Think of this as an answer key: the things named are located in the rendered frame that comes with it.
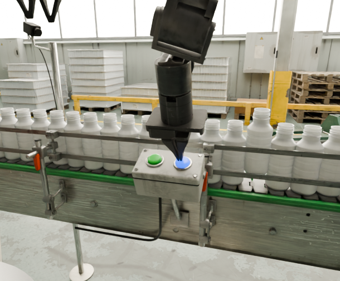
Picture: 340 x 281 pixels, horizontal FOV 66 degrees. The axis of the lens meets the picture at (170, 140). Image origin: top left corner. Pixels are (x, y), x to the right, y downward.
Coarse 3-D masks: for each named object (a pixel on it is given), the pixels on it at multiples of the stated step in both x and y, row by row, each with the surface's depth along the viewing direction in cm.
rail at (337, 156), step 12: (24, 132) 79; (36, 132) 77; (60, 132) 75; (192, 144) 66; (216, 144) 64; (48, 156) 79; (72, 156) 77; (84, 156) 76; (300, 156) 60; (312, 156) 59; (324, 156) 58; (336, 156) 58; (276, 180) 63; (288, 180) 62; (300, 180) 61; (312, 180) 61
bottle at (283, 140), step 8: (280, 128) 62; (288, 128) 61; (280, 136) 62; (288, 136) 61; (272, 144) 63; (280, 144) 62; (288, 144) 61; (296, 144) 62; (272, 160) 64; (280, 160) 62; (288, 160) 62; (272, 168) 64; (280, 168) 63; (288, 168) 63; (288, 176) 64; (272, 184) 65; (280, 184) 64; (288, 184) 65
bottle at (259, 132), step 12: (264, 108) 63; (264, 120) 61; (252, 132) 62; (264, 132) 60; (252, 144) 63; (264, 144) 62; (252, 156) 63; (264, 156) 63; (252, 168) 64; (264, 168) 64
